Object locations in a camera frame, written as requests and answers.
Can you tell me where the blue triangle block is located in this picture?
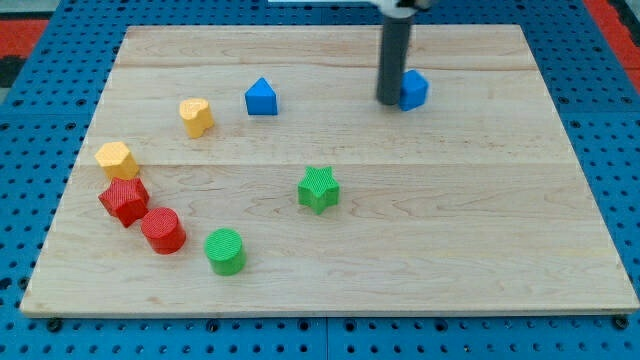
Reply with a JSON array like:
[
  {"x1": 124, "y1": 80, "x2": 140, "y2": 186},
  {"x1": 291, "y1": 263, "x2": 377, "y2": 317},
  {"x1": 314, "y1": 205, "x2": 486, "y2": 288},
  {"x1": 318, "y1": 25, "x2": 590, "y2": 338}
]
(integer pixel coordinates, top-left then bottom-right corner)
[{"x1": 245, "y1": 77, "x2": 278, "y2": 115}]

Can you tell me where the blue cube block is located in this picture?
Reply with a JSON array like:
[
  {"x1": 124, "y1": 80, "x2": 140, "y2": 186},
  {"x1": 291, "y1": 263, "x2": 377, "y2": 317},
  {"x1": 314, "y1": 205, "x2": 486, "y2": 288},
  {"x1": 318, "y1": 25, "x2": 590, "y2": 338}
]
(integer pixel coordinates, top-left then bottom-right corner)
[{"x1": 398, "y1": 69, "x2": 429, "y2": 111}]

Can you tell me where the green star block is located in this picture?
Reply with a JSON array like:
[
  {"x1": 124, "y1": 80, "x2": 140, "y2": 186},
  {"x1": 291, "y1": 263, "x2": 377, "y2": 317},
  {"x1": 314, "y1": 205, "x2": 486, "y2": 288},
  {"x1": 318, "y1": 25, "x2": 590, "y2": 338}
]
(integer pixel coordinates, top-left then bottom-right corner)
[{"x1": 297, "y1": 166, "x2": 340, "y2": 215}]

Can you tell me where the wooden board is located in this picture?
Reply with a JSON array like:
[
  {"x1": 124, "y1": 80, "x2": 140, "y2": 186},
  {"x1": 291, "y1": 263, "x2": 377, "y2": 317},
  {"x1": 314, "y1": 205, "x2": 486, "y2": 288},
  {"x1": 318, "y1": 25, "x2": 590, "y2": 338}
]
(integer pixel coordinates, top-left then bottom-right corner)
[{"x1": 21, "y1": 25, "x2": 639, "y2": 318}]

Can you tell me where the green cylinder block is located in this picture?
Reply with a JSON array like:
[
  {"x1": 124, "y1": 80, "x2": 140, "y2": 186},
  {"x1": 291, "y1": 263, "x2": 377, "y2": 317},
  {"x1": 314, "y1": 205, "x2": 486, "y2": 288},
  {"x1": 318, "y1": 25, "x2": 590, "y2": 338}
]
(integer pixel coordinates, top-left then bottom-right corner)
[{"x1": 204, "y1": 228, "x2": 246, "y2": 276}]

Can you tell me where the yellow heart block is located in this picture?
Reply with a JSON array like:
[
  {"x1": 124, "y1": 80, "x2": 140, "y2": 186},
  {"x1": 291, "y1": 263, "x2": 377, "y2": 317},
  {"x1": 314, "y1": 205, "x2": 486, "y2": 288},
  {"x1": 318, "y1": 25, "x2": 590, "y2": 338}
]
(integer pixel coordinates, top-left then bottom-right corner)
[{"x1": 179, "y1": 98, "x2": 214, "y2": 138}]

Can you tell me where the red cylinder block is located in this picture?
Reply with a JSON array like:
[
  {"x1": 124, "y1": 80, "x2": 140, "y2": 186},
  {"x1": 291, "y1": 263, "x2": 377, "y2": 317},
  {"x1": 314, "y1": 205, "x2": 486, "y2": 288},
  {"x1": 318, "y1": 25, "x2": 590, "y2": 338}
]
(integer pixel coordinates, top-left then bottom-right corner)
[{"x1": 141, "y1": 207, "x2": 186, "y2": 255}]

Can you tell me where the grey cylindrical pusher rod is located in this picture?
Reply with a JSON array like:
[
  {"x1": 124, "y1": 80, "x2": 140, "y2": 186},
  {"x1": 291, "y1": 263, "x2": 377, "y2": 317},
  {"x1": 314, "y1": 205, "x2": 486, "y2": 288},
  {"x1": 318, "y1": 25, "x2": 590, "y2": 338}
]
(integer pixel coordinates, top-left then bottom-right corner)
[{"x1": 376, "y1": 15, "x2": 414, "y2": 106}]

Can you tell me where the red star block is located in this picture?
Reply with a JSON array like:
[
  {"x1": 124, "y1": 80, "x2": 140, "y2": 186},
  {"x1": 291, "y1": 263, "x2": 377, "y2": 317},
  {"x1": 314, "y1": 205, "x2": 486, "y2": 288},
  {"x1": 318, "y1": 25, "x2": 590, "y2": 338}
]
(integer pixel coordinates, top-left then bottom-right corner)
[{"x1": 98, "y1": 177, "x2": 149, "y2": 228}]

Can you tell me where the yellow hexagon block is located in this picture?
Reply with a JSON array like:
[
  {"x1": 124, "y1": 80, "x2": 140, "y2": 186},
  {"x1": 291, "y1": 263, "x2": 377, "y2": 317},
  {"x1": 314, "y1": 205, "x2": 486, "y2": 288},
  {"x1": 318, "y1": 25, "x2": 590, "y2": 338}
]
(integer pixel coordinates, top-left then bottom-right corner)
[{"x1": 94, "y1": 141, "x2": 139, "y2": 180}]

